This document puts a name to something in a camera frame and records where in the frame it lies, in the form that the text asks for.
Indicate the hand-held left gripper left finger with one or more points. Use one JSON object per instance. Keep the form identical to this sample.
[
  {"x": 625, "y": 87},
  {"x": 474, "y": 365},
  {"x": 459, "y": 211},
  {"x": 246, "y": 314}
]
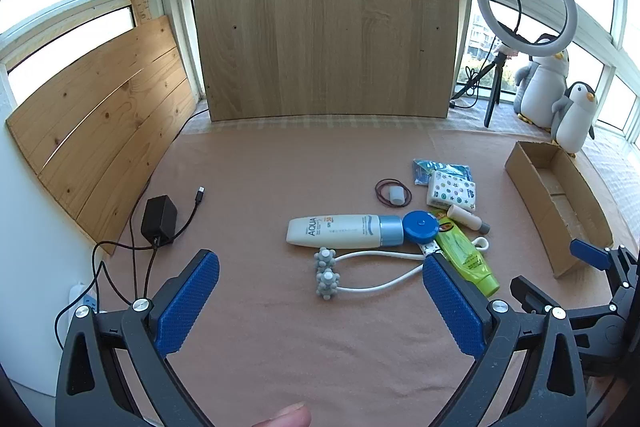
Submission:
[{"x": 190, "y": 302}]

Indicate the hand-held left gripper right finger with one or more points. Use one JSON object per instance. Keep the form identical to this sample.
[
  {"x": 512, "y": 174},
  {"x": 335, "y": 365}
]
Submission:
[{"x": 452, "y": 307}]

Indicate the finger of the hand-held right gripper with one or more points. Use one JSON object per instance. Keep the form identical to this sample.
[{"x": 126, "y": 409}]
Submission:
[
  {"x": 535, "y": 294},
  {"x": 589, "y": 252}
]

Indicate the green tube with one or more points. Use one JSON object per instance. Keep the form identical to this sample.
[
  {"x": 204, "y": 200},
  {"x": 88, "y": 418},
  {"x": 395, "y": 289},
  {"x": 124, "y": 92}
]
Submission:
[{"x": 467, "y": 259}]

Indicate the cardboard box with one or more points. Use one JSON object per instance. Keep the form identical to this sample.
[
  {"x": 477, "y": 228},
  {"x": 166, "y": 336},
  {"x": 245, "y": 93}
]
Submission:
[{"x": 535, "y": 187}]

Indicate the star print tissue pack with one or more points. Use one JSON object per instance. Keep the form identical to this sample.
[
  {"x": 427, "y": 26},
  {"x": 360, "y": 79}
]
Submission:
[{"x": 450, "y": 189}]

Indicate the white massager with grey balls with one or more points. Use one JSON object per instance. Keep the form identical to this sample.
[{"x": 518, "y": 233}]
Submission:
[{"x": 327, "y": 279}]

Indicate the blue round tape measure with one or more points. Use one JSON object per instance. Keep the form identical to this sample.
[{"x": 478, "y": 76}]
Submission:
[{"x": 419, "y": 227}]

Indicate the pink lip balm stick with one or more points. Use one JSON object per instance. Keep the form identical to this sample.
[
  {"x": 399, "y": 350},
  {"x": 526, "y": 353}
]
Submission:
[{"x": 465, "y": 216}]

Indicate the white power strip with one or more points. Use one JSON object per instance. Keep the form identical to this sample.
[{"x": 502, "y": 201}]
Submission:
[{"x": 80, "y": 297}]

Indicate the pink blanket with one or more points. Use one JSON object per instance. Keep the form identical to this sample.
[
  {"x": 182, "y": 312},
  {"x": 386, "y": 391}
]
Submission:
[{"x": 300, "y": 347}]

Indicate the small grey penguin plush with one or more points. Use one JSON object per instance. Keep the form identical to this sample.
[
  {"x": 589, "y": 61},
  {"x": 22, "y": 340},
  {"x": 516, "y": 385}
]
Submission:
[{"x": 572, "y": 127}]

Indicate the small white cap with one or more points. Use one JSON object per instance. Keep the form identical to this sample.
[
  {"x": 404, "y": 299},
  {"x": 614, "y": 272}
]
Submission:
[{"x": 395, "y": 194}]

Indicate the white sunscreen tube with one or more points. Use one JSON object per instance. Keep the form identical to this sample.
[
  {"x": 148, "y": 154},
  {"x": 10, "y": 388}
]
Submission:
[{"x": 340, "y": 231}]

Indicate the blue plastic packet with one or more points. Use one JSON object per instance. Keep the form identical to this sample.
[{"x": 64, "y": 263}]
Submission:
[{"x": 440, "y": 168}]

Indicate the beige checked cloth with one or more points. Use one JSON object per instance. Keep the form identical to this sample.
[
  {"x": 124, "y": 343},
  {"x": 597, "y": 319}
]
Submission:
[{"x": 505, "y": 133}]

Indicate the large grey penguin plush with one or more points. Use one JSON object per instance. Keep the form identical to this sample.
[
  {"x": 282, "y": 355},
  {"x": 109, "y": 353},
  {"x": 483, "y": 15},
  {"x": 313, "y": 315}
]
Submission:
[{"x": 542, "y": 87}]

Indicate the black tripod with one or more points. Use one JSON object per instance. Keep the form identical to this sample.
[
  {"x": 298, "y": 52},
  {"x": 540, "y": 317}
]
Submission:
[{"x": 495, "y": 82}]

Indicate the pine plank board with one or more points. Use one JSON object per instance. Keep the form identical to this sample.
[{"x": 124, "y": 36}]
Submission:
[{"x": 100, "y": 122}]

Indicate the narrow wooden strip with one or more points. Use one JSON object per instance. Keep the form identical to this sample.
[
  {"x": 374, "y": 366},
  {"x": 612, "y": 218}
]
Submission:
[{"x": 141, "y": 9}]

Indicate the large light wooden board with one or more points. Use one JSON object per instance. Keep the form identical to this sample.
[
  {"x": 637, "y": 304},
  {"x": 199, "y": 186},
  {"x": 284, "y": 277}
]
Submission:
[{"x": 325, "y": 27}]

